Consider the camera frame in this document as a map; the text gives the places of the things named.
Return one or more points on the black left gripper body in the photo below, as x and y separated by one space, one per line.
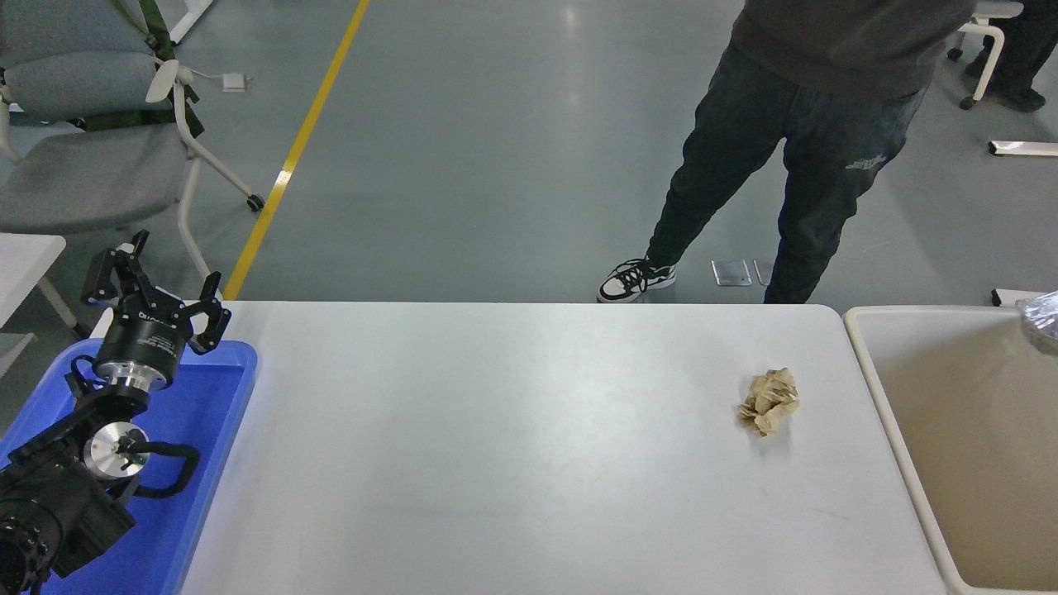
145 335

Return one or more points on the tan paper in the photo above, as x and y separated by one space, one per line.
769 405

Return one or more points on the silver foil tray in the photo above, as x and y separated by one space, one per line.
1043 322

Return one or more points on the small white side table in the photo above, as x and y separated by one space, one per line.
25 264

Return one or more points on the grey wheeled chair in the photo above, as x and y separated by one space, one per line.
74 173

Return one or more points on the blue plastic tray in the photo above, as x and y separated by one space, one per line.
198 463

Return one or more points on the white power adapter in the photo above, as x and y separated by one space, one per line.
233 81

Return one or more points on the white slanted table leg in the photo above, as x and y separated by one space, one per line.
188 18

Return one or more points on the large metal floor plate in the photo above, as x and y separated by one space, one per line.
731 272

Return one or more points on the narrow metal floor plate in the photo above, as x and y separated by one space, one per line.
760 268

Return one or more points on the standing person with sneakers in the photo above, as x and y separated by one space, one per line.
744 140

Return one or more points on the large pale plastic bin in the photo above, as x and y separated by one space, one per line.
975 463

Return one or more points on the short white furniture foot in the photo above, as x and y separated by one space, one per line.
1008 297

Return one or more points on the white framed wheeled chair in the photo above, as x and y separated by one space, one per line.
992 62

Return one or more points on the long white furniture foot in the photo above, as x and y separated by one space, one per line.
1025 148

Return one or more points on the person with dark shoes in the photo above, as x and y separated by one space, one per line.
1025 49

